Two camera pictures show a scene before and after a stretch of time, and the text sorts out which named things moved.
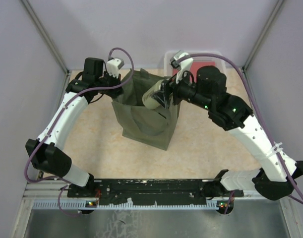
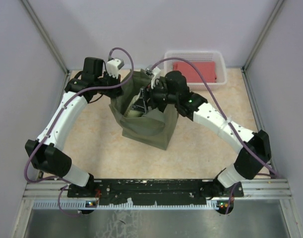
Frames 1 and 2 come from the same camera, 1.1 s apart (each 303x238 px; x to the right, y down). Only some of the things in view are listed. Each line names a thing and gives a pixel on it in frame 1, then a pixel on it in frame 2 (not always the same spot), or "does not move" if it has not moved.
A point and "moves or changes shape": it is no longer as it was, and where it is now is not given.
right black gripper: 168,85 to 148,93
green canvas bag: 151,127 does not move
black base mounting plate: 177,191 does not move
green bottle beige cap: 149,100 moves or changes shape
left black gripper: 115,92 does not move
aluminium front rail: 48,194 does not move
